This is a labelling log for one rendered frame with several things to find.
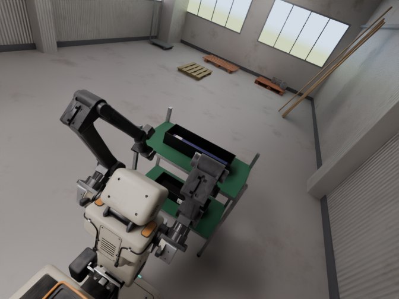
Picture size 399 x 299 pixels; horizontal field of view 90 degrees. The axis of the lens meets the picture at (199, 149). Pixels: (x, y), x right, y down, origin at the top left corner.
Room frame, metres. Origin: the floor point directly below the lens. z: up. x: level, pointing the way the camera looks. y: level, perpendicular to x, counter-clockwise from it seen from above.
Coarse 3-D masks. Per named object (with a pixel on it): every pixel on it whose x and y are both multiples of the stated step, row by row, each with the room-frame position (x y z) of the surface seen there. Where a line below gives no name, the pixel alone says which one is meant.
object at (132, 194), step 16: (112, 176) 0.47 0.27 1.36; (128, 176) 0.48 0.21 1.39; (144, 176) 0.55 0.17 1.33; (112, 192) 0.43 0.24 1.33; (128, 192) 0.44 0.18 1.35; (144, 192) 0.44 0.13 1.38; (160, 192) 0.47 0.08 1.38; (112, 208) 0.40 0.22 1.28; (128, 208) 0.40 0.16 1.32; (144, 208) 0.41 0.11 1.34; (160, 208) 0.49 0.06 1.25; (144, 224) 0.39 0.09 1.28
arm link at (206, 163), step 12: (204, 156) 0.44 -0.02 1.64; (192, 168) 0.40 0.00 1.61; (204, 168) 0.41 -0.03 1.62; (216, 168) 0.41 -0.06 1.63; (192, 180) 0.38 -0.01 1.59; (204, 180) 0.39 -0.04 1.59; (216, 180) 0.39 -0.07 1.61; (180, 192) 0.36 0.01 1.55; (192, 192) 0.37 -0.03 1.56; (204, 192) 0.36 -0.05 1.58; (180, 204) 0.52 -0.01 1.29; (192, 204) 0.38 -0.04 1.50; (192, 216) 0.45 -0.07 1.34
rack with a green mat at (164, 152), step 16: (160, 128) 1.44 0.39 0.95; (160, 144) 1.24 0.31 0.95; (176, 160) 1.13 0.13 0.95; (256, 160) 1.38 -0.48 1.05; (176, 176) 1.54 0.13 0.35; (240, 176) 1.23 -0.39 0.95; (224, 192) 1.00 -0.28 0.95; (240, 192) 0.97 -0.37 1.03; (176, 208) 1.15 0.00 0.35; (208, 208) 1.29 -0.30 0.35; (224, 208) 1.36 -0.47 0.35; (208, 224) 1.12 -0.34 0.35; (208, 240) 0.97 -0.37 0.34
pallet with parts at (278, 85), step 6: (258, 78) 7.63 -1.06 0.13; (264, 78) 7.94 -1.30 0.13; (276, 78) 7.86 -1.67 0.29; (258, 84) 7.35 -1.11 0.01; (264, 84) 7.61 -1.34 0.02; (270, 84) 7.46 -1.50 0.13; (276, 84) 7.73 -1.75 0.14; (282, 84) 7.48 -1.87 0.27; (270, 90) 7.24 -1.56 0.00; (276, 90) 7.49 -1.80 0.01; (282, 90) 7.29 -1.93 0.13
